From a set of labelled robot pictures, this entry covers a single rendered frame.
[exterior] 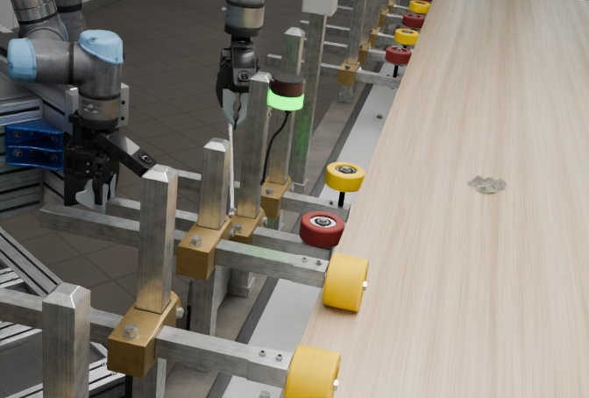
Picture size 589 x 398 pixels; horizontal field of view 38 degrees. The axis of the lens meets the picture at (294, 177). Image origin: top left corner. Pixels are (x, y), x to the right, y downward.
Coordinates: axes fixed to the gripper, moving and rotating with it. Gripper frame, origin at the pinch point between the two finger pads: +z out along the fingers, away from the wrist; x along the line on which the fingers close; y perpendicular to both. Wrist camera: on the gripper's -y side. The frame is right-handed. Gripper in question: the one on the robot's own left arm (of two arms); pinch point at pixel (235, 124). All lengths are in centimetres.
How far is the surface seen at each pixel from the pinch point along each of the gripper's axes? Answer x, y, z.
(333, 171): -20.5, -4.3, 7.2
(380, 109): -62, 116, 37
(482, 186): -51, -8, 7
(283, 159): -11.3, 3.9, 8.9
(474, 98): -69, 50, 8
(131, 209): 19.4, -15.5, 12.1
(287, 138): -11.7, 3.9, 4.0
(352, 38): -44, 98, 8
